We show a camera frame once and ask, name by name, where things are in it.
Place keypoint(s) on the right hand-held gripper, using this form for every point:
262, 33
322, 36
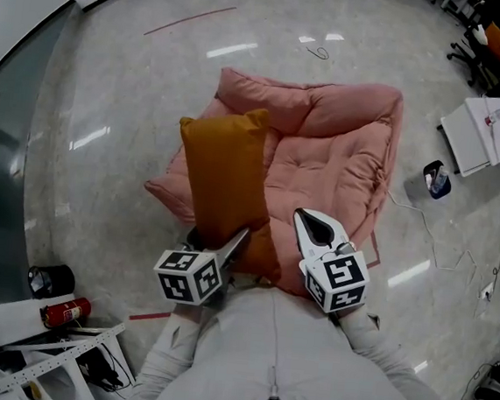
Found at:
334, 282

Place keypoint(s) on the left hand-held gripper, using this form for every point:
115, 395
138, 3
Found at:
185, 276

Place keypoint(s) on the person's left forearm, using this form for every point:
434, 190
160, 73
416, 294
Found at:
169, 354

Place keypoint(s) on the person's right forearm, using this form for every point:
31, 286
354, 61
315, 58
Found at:
377, 339

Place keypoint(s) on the pink floor cushion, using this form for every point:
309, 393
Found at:
324, 158

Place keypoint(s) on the short red floor tape strip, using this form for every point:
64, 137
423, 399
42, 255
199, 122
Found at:
150, 315

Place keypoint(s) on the blue black small object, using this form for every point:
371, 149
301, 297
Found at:
420, 185

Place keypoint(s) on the person's light grey clothed body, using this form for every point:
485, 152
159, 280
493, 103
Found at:
270, 350

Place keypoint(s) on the clear bottle in bin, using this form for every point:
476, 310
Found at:
440, 180

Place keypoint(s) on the red fire extinguisher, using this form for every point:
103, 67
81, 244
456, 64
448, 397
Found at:
67, 311

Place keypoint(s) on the black mesh bin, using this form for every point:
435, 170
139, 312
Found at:
55, 281

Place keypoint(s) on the white power strip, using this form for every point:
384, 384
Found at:
486, 291

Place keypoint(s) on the white low cabinet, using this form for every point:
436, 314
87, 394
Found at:
471, 137

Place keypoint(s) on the clear bottle with red label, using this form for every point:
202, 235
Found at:
495, 117

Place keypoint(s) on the long red floor tape line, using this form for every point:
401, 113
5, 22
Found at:
190, 21

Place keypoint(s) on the black office chair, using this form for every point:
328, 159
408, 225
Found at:
470, 57

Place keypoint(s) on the white soft item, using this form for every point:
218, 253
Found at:
481, 34

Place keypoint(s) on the white perforated metal frame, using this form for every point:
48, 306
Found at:
49, 364

